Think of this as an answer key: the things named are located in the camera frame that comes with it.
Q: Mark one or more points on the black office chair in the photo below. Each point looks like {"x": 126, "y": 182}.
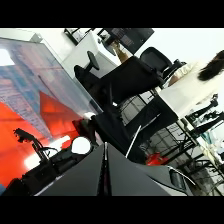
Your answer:
{"x": 87, "y": 71}
{"x": 156, "y": 60}

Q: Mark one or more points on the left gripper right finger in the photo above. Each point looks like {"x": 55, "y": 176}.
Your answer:
{"x": 133, "y": 178}

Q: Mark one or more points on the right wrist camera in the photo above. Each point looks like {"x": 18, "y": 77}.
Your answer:
{"x": 24, "y": 135}

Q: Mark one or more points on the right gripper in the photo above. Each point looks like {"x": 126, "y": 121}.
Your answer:
{"x": 35, "y": 178}

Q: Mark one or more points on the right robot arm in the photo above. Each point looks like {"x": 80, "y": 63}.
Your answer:
{"x": 81, "y": 145}

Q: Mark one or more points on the person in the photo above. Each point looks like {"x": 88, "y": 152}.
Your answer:
{"x": 186, "y": 88}

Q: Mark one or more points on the black monitor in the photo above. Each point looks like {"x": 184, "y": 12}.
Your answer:
{"x": 133, "y": 37}

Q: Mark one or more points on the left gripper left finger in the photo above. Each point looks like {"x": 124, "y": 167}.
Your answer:
{"x": 83, "y": 176}

